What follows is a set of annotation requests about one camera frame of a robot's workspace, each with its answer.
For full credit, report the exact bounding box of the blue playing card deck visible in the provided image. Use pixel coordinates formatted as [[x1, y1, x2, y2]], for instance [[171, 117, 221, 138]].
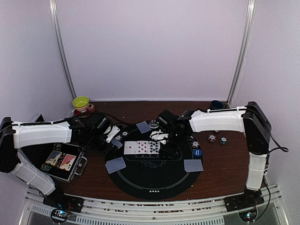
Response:
[[111, 138, 123, 149]]

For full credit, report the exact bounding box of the clear round dealer button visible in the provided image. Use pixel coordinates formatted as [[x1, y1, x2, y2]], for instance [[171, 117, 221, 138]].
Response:
[[148, 120, 159, 129]]

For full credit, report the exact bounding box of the red card box in case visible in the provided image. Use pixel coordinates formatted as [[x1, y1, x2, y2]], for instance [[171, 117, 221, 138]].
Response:
[[59, 154, 76, 171]]

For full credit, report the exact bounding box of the blue card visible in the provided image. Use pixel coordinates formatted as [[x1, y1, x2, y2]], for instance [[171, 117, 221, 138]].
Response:
[[136, 121, 151, 134], [184, 159, 204, 173], [105, 157, 126, 174]]

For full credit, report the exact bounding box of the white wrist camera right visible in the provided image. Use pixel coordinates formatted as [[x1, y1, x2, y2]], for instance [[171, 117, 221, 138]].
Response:
[[150, 130, 169, 144]]

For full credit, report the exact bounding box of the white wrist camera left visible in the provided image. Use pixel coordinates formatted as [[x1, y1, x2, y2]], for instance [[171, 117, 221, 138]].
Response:
[[104, 125, 120, 143]]

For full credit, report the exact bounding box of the blue round blind button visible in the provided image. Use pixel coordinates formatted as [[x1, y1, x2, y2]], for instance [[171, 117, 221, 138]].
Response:
[[193, 148, 203, 157]]

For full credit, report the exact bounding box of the blue white poker chip stack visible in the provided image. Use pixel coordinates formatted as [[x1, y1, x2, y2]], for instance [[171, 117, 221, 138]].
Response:
[[208, 134, 216, 143]]

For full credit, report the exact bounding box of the red chip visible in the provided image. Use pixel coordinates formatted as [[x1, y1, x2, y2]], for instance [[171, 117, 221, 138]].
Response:
[[122, 131, 128, 137]]

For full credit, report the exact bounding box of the green bowl on red saucer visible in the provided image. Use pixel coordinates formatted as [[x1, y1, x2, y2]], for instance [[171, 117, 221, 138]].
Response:
[[72, 96, 96, 117]]

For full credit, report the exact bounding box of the green poker chip stack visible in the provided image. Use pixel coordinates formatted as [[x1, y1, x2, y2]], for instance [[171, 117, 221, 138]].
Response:
[[220, 137, 228, 145]]

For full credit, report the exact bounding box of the aluminium poker case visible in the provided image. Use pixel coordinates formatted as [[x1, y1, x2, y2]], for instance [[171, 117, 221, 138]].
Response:
[[37, 143, 88, 183]]

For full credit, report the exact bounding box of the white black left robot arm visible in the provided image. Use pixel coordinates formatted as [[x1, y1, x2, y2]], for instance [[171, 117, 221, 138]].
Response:
[[0, 114, 122, 208]]

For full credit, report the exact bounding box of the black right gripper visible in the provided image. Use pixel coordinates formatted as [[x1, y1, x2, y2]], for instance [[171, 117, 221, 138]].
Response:
[[158, 131, 186, 159]]

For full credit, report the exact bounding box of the ace of diamonds card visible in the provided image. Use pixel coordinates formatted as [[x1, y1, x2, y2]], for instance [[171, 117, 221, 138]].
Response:
[[124, 141, 137, 155]]

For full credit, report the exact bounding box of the blue card box in case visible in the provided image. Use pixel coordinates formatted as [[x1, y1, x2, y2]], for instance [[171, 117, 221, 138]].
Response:
[[45, 150, 62, 166]]

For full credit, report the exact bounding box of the ten of clubs card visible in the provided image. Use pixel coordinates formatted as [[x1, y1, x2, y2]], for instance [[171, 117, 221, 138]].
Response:
[[147, 141, 160, 154]]

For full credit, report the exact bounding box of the aluminium front rail frame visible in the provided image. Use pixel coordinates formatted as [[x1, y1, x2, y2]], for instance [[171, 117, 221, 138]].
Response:
[[17, 184, 289, 225]]

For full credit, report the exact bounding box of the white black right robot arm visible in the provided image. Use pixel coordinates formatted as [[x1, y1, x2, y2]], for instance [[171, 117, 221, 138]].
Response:
[[150, 101, 289, 207]]

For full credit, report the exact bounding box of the dark blue enamel mug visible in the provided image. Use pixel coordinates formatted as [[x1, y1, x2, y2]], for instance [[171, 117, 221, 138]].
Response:
[[210, 100, 226, 110]]

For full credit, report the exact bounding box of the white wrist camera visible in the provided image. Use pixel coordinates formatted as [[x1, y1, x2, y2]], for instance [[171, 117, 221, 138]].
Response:
[[150, 130, 169, 144], [104, 125, 120, 143]]

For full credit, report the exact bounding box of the round black poker mat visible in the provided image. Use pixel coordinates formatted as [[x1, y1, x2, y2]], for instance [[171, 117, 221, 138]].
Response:
[[105, 124, 203, 200]]

